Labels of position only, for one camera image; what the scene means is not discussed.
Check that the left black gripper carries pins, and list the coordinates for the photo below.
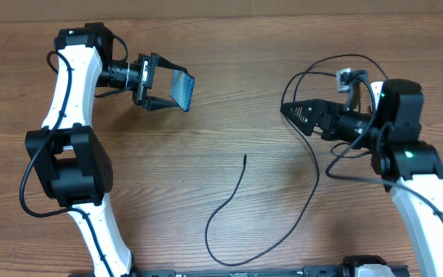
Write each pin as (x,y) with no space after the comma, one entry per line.
(146,81)

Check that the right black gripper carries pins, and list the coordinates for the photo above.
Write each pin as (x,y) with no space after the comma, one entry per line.
(314,114)

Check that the Samsung Galaxy smartphone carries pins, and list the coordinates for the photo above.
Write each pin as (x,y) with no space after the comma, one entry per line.
(182,88)

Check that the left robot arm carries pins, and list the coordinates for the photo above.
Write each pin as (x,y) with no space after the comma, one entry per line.
(69,160)

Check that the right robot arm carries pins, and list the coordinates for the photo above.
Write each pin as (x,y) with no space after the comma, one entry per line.
(410,169)

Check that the white power strip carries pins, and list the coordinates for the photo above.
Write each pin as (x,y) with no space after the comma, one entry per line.
(376,90)

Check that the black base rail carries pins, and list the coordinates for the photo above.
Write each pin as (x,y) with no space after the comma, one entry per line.
(355,265)

